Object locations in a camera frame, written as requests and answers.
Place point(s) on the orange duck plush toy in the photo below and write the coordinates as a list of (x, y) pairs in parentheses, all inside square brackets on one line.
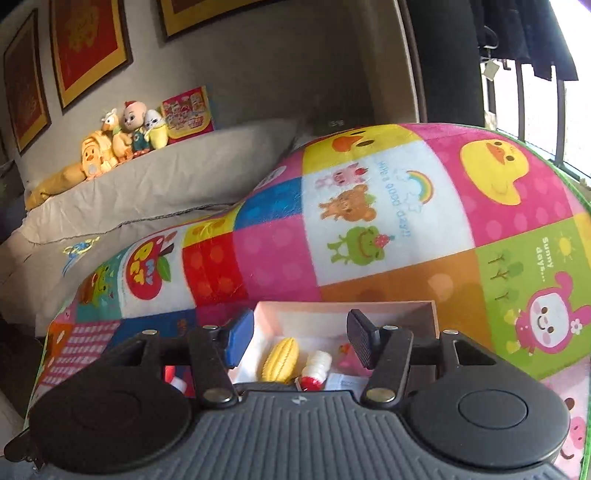
[(96, 159)]

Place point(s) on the dark hanging clothes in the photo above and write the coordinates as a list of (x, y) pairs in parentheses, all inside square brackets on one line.
[(453, 38)]

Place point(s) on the small white red bottle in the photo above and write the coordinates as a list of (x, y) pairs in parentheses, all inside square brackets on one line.
[(316, 371)]

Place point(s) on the beige grey pillow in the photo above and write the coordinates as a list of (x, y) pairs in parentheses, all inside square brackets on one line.
[(61, 242)]

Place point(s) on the red gold framed picture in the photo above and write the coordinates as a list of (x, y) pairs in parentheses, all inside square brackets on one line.
[(89, 43)]

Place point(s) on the baby doll plush toy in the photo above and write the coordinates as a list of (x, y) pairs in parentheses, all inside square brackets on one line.
[(134, 115)]

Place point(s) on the yellow corn toy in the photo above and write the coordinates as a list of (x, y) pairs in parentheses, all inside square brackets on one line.
[(281, 362)]

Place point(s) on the pink cardboard box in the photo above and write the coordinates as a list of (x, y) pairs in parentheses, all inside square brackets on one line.
[(322, 326)]

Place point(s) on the pink cow figurine toy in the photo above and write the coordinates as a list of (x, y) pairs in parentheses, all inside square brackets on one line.
[(349, 363)]

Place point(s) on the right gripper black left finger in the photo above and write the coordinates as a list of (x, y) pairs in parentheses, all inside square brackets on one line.
[(214, 351)]

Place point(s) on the banana plush toy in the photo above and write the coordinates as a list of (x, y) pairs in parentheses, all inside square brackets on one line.
[(156, 130)]

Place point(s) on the colourful cartoon play mat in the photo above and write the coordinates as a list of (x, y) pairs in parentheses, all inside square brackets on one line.
[(473, 221)]

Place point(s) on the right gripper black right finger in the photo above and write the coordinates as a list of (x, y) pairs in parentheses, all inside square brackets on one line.
[(386, 351)]

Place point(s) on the red yellow picture card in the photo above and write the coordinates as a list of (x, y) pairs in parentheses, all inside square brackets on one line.
[(187, 115)]

